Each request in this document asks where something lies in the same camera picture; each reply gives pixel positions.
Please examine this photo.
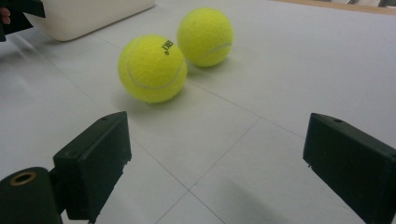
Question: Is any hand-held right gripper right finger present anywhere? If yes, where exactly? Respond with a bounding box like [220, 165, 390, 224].
[303, 112, 396, 224]

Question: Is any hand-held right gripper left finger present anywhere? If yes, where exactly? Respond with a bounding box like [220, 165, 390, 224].
[52, 111, 133, 224]

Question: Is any white plastic bin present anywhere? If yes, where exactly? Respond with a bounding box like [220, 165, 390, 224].
[22, 0, 157, 42]

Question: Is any yellow tennis ball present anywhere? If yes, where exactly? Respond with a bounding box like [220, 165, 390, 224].
[177, 7, 234, 68]
[117, 34, 189, 105]

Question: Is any white board sheet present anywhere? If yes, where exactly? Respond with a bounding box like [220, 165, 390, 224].
[0, 0, 396, 224]

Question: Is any wooden table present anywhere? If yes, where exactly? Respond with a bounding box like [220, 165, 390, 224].
[270, 0, 396, 17]

